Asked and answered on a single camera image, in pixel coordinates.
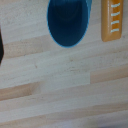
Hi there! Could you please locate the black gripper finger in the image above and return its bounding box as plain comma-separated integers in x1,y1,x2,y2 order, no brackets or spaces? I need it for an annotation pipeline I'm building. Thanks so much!
0,30,5,65

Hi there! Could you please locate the blue cup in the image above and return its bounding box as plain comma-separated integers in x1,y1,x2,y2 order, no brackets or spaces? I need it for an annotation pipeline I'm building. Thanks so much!
46,0,92,48

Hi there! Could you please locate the yellow block with white marks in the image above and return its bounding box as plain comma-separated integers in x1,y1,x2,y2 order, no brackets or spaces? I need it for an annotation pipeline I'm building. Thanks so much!
101,0,125,43

